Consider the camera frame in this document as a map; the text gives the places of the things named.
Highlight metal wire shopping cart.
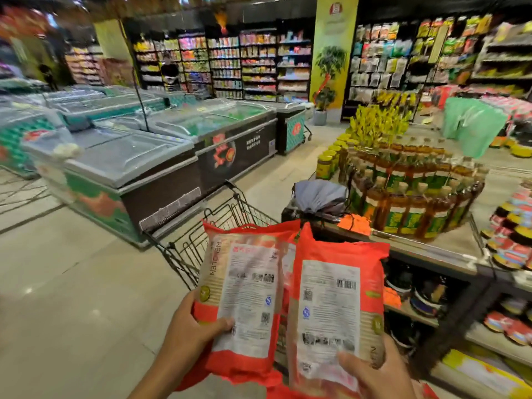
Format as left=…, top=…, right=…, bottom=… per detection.
left=143, top=180, right=302, bottom=292

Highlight person's left forearm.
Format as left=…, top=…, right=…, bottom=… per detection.
left=128, top=355, right=185, bottom=399

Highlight group of red-lidded jars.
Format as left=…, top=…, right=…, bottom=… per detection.
left=483, top=297, right=532, bottom=346

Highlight grey display shelving unit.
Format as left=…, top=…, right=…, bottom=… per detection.
left=282, top=120, right=532, bottom=399

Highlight wall of hanging packets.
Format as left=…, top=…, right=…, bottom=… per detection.
left=343, top=14, right=493, bottom=121

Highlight potted green plant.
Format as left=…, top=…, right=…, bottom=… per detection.
left=312, top=45, right=348, bottom=126

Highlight group of dark jars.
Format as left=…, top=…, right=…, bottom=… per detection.
left=384, top=262, right=450, bottom=319

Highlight chest freezer with green panel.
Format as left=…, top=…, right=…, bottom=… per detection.
left=23, top=126, right=201, bottom=248

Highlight row of glass-topped freezers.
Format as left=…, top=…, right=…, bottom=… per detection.
left=44, top=88, right=168, bottom=126

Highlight dark shelf with packets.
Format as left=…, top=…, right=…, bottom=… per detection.
left=470, top=21, right=532, bottom=98

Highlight pile of pink packets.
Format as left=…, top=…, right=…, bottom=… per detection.
left=481, top=94, right=532, bottom=126

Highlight grey folded bag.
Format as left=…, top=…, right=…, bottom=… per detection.
left=291, top=179, right=349, bottom=216

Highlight black chest freezer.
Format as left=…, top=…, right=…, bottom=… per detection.
left=147, top=99, right=278, bottom=196

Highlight chest freezer with teal pattern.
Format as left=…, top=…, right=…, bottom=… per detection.
left=0, top=107, right=64, bottom=180

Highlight display of yellow packets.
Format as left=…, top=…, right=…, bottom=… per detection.
left=349, top=104, right=413, bottom=148

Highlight orange noodle packet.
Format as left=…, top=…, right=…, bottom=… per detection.
left=192, top=220, right=302, bottom=376
left=287, top=222, right=391, bottom=397
left=177, top=241, right=440, bottom=399

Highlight row of yellow-lidded jars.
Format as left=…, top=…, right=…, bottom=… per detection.
left=315, top=133, right=360, bottom=181

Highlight person's left hand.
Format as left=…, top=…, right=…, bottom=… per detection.
left=160, top=288, right=236, bottom=385

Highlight person's right hand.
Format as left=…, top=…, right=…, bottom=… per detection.
left=337, top=334, right=418, bottom=399

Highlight stack of colourful-lidded jars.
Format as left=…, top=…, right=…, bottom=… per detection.
left=480, top=178, right=532, bottom=271

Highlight small shelf of goods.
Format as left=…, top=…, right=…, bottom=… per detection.
left=64, top=43, right=104, bottom=86

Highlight yellow pillar sign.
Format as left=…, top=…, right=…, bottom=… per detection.
left=310, top=0, right=360, bottom=123

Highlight bundle of green plastic bags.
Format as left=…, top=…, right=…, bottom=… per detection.
left=441, top=97, right=509, bottom=159

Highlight small teal chest freezer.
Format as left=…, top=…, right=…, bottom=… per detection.
left=266, top=101, right=309, bottom=156

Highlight yellow carton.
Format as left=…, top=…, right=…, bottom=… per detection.
left=442, top=349, right=532, bottom=398

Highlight group of amber oil bottles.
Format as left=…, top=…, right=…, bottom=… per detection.
left=346, top=137, right=488, bottom=242

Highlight long shelves of colourful goods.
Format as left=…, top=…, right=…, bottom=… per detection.
left=132, top=28, right=315, bottom=103

